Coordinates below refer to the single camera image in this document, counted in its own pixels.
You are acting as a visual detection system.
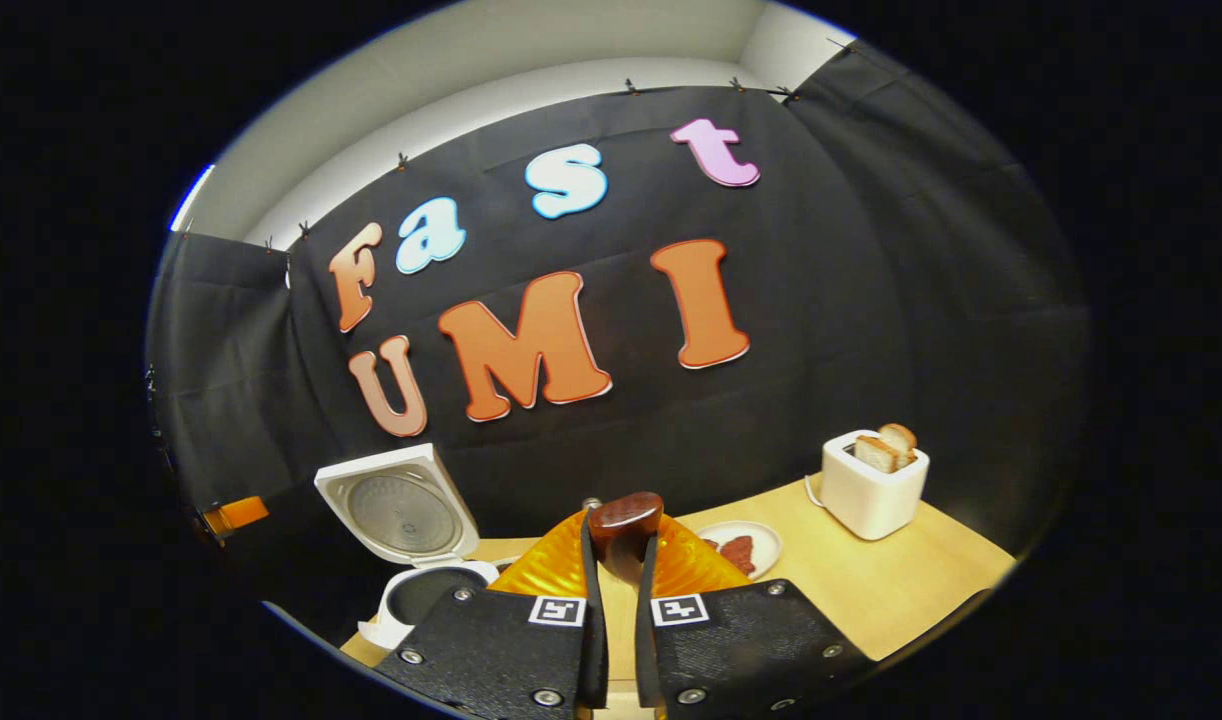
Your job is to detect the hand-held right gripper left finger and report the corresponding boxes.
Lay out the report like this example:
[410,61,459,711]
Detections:
[371,510,609,720]

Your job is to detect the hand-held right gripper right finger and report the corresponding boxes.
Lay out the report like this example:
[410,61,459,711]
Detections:
[634,512,872,720]

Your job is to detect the brown wooden spoon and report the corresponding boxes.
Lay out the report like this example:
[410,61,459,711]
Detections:
[587,491,664,586]

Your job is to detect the white rice cooker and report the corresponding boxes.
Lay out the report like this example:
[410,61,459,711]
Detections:
[314,443,502,651]

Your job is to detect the white round plate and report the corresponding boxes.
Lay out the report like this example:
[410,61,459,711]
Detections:
[696,520,783,581]

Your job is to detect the white toaster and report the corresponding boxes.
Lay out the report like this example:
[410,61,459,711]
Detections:
[806,430,931,541]

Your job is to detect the black backdrop cloth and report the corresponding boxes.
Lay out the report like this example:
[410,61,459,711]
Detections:
[146,40,1092,601]

